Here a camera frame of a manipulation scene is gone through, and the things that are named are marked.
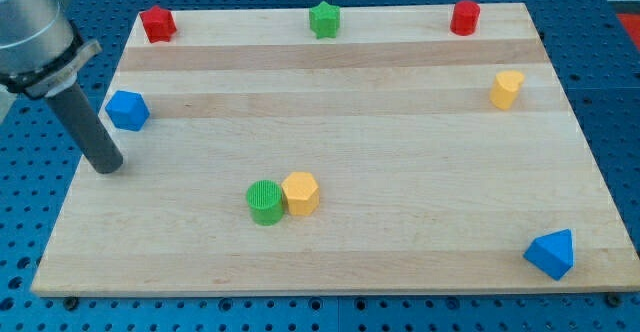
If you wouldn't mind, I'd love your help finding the green cylinder block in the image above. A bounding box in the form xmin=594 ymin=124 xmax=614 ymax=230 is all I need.
xmin=246 ymin=180 xmax=284 ymax=226

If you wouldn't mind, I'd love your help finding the yellow hexagon block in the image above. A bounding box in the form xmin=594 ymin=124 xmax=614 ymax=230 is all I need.
xmin=281 ymin=172 xmax=320 ymax=216

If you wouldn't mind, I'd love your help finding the green star block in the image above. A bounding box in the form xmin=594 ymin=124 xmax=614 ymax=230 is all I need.
xmin=309 ymin=1 xmax=341 ymax=39

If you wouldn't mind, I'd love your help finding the wooden board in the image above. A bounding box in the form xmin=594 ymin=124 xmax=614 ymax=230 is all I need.
xmin=31 ymin=3 xmax=639 ymax=297

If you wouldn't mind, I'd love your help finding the yellow heart block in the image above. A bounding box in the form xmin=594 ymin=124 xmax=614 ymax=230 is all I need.
xmin=489 ymin=70 xmax=525 ymax=110

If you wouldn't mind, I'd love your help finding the red cylinder block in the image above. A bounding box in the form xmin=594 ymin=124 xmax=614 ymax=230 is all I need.
xmin=450 ymin=0 xmax=481 ymax=36

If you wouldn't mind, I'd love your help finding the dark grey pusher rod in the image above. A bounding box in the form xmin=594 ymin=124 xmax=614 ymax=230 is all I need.
xmin=45 ymin=83 xmax=124 ymax=174

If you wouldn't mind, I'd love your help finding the blue triangular prism block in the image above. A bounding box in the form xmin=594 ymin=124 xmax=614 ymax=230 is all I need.
xmin=523 ymin=229 xmax=574 ymax=281

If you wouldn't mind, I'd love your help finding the red star block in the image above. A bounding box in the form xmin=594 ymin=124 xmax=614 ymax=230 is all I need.
xmin=140 ymin=5 xmax=177 ymax=43

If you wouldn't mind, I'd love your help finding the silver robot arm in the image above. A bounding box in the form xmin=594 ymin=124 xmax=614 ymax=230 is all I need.
xmin=1 ymin=0 xmax=102 ymax=99

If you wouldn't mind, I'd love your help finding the blue cube block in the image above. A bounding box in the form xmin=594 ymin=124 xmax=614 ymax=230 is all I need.
xmin=105 ymin=90 xmax=150 ymax=131

